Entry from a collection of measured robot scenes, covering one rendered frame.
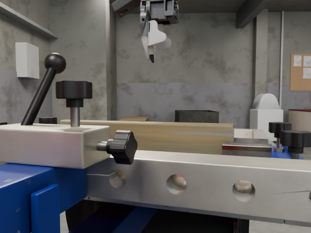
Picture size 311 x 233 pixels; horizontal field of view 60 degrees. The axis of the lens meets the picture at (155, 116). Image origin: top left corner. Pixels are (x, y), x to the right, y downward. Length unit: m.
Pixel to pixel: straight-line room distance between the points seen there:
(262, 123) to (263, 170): 7.06
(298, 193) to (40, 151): 0.25
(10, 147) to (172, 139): 0.32
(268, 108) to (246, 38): 2.16
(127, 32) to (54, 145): 7.86
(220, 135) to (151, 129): 0.14
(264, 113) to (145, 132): 6.85
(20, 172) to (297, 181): 0.25
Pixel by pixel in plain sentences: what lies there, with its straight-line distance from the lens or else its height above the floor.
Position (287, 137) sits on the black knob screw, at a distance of 0.42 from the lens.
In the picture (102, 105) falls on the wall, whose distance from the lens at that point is 6.16.
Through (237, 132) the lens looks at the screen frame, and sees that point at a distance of 1.11.
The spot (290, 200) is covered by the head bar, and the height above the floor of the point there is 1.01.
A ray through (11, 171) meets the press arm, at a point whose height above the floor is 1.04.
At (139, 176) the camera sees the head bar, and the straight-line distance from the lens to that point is 0.31.
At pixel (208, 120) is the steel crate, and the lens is 6.42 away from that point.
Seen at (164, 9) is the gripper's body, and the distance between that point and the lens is 0.68.
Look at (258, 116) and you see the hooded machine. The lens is 7.29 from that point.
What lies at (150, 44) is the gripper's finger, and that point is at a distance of 0.66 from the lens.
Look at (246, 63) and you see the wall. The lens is 8.17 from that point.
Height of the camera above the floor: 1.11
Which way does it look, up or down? 3 degrees down
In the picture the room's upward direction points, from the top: straight up
